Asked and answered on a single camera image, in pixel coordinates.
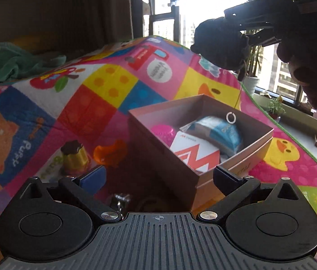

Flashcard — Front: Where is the red white box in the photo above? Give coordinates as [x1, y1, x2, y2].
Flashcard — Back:
[170, 131, 221, 174]

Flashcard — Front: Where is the yellow pudding toy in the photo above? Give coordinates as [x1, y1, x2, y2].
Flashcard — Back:
[60, 140, 89, 175]

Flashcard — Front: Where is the dark grey plush toy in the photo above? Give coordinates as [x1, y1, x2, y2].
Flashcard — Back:
[190, 18, 252, 125]

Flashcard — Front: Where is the colourful cartoon play mat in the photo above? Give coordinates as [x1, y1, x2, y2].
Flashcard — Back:
[0, 35, 317, 270]

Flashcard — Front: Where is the blue white wipes packet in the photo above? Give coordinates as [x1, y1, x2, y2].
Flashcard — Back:
[181, 115, 245, 156]

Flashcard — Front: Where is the orange plastic toy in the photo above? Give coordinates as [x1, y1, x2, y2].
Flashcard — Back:
[93, 140, 128, 167]

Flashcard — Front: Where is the pink cardboard box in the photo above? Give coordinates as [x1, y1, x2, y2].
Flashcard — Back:
[128, 94, 275, 207]

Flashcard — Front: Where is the green towel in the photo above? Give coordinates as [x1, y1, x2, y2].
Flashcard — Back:
[0, 42, 67, 85]

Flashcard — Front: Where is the grey curtain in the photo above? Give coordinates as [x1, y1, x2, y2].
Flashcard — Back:
[60, 0, 144, 52]

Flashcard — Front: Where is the tall bamboo plant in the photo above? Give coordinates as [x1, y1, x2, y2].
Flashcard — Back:
[242, 0, 298, 78]

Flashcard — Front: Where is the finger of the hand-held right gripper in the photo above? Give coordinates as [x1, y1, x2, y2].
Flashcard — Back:
[224, 0, 299, 30]
[241, 29, 283, 47]

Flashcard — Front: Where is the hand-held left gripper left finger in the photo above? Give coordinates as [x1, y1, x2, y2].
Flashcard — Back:
[13, 165, 123, 222]

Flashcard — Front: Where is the white plant pot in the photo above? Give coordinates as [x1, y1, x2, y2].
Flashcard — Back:
[241, 76, 261, 97]

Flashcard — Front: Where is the small shiny metal object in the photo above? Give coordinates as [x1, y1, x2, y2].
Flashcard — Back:
[111, 193, 132, 213]

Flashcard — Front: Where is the person's right hand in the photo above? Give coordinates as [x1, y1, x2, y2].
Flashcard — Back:
[276, 29, 317, 114]

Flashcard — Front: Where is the yellow cushion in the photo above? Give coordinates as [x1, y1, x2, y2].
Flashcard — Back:
[7, 35, 52, 52]

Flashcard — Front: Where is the small red potted plant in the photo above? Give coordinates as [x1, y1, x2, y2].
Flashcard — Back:
[266, 96, 286, 120]

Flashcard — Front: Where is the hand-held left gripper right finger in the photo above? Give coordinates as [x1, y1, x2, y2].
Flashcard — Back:
[196, 165, 305, 222]

